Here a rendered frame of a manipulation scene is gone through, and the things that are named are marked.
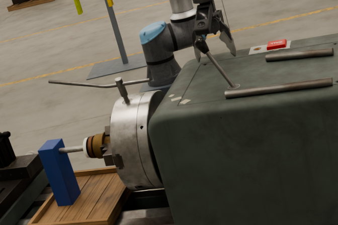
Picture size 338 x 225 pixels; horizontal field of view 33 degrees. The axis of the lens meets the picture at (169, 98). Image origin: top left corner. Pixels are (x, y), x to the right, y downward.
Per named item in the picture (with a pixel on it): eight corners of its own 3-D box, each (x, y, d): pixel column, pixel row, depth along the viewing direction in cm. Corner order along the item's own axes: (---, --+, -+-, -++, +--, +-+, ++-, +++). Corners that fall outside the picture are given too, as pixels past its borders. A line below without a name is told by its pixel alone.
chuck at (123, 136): (177, 147, 204) (151, 73, 189) (159, 209, 178) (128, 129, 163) (154, 149, 207) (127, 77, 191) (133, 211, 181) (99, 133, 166)
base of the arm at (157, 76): (150, 76, 241) (144, 54, 237) (184, 69, 238) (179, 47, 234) (145, 89, 227) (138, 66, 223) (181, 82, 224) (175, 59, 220)
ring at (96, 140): (116, 125, 191) (91, 128, 193) (106, 138, 182) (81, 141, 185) (123, 149, 194) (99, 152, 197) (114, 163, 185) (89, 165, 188)
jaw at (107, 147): (133, 137, 182) (121, 152, 171) (137, 152, 183) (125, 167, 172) (102, 141, 185) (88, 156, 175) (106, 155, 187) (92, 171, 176)
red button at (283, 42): (287, 43, 187) (285, 38, 186) (286, 49, 181) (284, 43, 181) (269, 46, 189) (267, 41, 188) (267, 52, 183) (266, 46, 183)
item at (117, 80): (134, 106, 179) (122, 76, 174) (132, 110, 177) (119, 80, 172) (128, 107, 180) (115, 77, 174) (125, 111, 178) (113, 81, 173)
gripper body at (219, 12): (226, 26, 183) (218, -10, 179) (222, 34, 175) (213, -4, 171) (203, 30, 185) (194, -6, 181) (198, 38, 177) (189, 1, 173)
